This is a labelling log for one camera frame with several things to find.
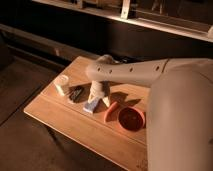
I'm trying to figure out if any white cup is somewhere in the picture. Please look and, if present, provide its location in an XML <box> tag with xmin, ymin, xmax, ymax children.
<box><xmin>53</xmin><ymin>75</ymin><xmax>69</xmax><ymax>96</ymax></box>

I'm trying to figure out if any red ceramic bowl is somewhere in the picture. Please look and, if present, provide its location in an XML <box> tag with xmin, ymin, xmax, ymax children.
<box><xmin>118</xmin><ymin>107</ymin><xmax>145</xmax><ymax>131</ymax></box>

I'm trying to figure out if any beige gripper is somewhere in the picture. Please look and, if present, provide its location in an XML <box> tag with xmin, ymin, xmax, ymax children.
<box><xmin>87</xmin><ymin>81</ymin><xmax>111</xmax><ymax>107</ymax></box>

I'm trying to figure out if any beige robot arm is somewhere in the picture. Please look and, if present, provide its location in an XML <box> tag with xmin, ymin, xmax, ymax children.
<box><xmin>86</xmin><ymin>55</ymin><xmax>213</xmax><ymax>171</ymax></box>

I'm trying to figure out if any wooden shelf rail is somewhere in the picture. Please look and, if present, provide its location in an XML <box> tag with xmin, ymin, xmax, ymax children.
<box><xmin>31</xmin><ymin>0</ymin><xmax>213</xmax><ymax>43</ymax></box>

